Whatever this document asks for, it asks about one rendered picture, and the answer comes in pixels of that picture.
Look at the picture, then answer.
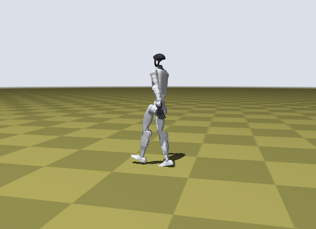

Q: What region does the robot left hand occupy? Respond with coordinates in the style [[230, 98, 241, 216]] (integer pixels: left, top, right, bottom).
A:
[[156, 102, 166, 119]]

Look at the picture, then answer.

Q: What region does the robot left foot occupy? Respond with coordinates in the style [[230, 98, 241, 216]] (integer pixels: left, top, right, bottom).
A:
[[131, 154, 146, 163]]

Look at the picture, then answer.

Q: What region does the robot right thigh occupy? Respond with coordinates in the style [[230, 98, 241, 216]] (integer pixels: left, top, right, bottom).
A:
[[156, 107, 168, 139]]

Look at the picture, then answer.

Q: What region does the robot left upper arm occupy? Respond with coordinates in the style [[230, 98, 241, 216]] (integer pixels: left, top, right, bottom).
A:
[[150, 70, 159, 89]]

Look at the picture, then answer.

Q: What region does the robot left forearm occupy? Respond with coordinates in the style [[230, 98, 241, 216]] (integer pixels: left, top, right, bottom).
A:
[[152, 85, 162, 107]]

